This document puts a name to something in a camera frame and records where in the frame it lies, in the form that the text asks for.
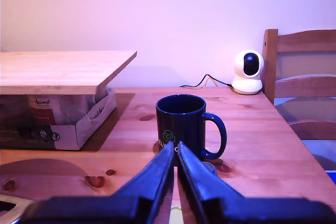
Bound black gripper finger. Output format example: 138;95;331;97
111;141;176;224
177;141;245;224

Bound light wooden shelf board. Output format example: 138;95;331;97
0;50;138;96

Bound small grey round disc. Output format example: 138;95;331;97
201;162;219;177

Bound dark blue Elwood mug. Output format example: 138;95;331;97
155;94;228;167

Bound cardboard tray of cans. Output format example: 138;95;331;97
0;87;118;152

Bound wooden chair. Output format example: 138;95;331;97
261;28;336;141

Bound thin black camera cable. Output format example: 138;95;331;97
179;74;233;89

